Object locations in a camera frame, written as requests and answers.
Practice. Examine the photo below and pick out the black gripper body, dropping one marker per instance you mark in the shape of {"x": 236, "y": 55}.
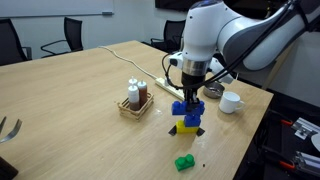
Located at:
{"x": 192, "y": 85}

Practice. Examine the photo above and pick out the long blue toy block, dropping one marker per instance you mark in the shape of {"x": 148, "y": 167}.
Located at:
{"x": 178, "y": 108}

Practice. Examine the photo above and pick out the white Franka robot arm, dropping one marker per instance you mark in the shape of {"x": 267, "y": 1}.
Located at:
{"x": 213, "y": 30}

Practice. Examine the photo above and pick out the small blue toy block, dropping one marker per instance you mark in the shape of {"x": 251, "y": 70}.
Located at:
{"x": 192, "y": 120}

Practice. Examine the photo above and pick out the yellow toy block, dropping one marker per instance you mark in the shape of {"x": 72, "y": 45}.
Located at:
{"x": 185, "y": 128}

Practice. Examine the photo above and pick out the green toy block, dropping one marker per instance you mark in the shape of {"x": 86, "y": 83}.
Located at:
{"x": 184, "y": 162}

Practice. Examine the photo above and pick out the small steel bowl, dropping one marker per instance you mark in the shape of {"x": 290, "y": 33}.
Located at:
{"x": 214, "y": 90}

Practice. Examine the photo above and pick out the white power strip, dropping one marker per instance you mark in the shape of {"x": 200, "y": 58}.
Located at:
{"x": 168, "y": 87}

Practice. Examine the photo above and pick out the black tape piece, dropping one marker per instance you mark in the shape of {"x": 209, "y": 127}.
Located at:
{"x": 200, "y": 132}
{"x": 172, "y": 131}

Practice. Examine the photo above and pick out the white ceramic mug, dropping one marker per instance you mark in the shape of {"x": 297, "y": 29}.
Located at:
{"x": 229, "y": 102}

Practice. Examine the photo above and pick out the dark sauce bottle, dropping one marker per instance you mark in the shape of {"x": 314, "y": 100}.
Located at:
{"x": 143, "y": 93}

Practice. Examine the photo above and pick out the black office chair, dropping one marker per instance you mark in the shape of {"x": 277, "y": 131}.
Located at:
{"x": 171, "y": 35}
{"x": 10, "y": 41}
{"x": 71, "y": 33}

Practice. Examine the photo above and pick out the small wooden crate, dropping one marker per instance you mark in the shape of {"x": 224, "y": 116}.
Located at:
{"x": 135, "y": 111}

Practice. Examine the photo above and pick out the white-capped sauce bottle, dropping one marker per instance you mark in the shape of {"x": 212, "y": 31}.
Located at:
{"x": 133, "y": 81}

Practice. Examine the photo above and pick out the whiteboard eraser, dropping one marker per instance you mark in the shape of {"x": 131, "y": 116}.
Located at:
{"x": 107, "y": 13}

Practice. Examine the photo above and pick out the aluminium extrusion piece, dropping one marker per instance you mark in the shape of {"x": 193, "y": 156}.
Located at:
{"x": 308, "y": 162}
{"x": 305, "y": 128}

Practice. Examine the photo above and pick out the metal tongs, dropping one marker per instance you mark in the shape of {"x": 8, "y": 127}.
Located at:
{"x": 11, "y": 131}

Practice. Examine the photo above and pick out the black organizer box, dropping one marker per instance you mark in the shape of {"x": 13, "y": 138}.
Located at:
{"x": 6, "y": 170}

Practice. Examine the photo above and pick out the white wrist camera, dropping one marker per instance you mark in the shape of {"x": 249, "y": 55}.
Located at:
{"x": 176, "y": 60}

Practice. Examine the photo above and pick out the black wall screen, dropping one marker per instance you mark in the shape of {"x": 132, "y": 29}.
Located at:
{"x": 170, "y": 4}

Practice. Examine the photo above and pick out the wall whiteboard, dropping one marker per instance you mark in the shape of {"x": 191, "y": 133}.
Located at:
{"x": 50, "y": 7}

